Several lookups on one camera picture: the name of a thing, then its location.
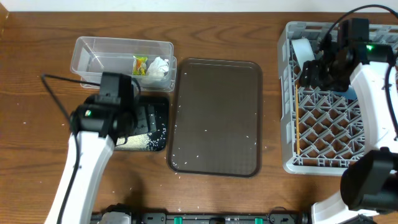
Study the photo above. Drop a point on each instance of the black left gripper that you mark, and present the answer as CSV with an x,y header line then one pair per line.
x,y
135,114

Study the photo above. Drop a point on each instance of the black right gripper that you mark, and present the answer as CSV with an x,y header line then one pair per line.
x,y
311,78

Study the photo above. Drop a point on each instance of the dark blue plate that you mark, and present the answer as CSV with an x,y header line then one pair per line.
x,y
349,94

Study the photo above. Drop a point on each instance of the light blue bowl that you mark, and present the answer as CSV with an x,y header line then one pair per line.
x,y
303,51

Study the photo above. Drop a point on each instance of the wooden chopstick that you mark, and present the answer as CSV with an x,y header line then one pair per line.
x,y
297,120

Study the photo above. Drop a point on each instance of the yellow green snack wrapper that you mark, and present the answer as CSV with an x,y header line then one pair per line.
x,y
139,66

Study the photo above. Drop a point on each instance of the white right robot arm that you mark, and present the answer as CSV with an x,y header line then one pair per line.
x,y
369,186

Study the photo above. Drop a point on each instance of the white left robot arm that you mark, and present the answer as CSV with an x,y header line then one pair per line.
x,y
76,193

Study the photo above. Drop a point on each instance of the black waste tray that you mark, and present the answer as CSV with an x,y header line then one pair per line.
x,y
93,123

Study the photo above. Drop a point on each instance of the clear plastic waste bin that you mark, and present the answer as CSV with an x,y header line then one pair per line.
x,y
94,55

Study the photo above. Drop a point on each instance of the grey dishwasher rack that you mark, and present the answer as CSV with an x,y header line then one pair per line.
x,y
331,129

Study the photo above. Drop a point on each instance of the spilled rice pile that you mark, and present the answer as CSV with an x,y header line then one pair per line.
x,y
155,141

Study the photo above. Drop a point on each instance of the crumpled white tissue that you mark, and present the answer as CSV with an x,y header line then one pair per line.
x,y
158,68

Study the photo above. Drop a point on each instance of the brown serving tray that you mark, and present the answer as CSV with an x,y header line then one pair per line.
x,y
217,118

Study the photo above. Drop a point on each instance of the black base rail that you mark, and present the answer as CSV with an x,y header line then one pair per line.
x,y
121,213

